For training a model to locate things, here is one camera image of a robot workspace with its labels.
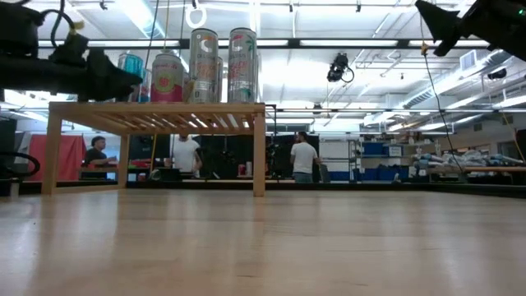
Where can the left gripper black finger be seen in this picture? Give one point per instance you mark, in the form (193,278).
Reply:
(109,80)

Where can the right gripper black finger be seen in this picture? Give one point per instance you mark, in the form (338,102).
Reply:
(441,18)
(446,48)

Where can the blue silver Red Bull can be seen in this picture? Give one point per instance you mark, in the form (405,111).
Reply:
(146,92)
(131,63)

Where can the pink white Spindrift can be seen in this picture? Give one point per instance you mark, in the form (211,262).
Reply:
(187,92)
(166,82)

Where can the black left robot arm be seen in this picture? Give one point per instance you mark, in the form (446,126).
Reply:
(18,29)

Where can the wooden slatted shelf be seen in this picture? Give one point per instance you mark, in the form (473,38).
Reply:
(156,107)

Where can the white ceiling air vent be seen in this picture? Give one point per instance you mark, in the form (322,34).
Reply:
(467,60)

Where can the black ceiling dome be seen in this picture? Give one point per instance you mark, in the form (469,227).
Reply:
(497,74)

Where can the black box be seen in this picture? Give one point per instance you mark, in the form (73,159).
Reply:
(7,135)

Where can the person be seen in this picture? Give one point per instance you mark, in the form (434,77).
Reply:
(185,155)
(304,158)
(96,154)

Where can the black monitor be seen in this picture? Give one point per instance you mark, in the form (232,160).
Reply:
(144,148)

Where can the red cloth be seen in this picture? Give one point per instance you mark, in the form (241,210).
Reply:
(70,156)

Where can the black overhead light bar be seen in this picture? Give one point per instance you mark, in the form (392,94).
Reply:
(349,43)

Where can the cluttered wooden workbench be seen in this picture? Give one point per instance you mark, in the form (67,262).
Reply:
(472,168)

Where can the blue storage bin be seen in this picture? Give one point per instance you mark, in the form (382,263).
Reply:
(370,174)
(374,149)

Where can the small red cup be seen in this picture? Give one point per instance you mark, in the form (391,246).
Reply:
(241,169)

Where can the black cabinet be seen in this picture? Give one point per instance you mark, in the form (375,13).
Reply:
(283,158)

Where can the black hanging camera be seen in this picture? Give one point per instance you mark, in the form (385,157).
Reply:
(338,67)

